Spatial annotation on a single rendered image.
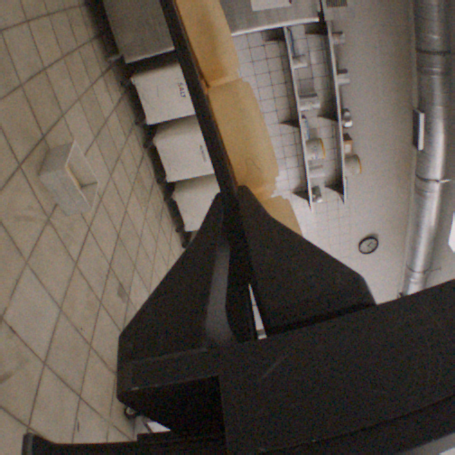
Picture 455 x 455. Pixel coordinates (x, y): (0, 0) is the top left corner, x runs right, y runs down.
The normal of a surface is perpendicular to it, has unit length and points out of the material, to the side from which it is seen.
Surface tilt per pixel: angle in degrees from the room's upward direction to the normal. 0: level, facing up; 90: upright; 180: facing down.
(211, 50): 85
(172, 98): 91
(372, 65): 90
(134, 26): 90
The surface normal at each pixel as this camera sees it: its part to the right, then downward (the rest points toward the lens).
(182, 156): 0.00, 0.62
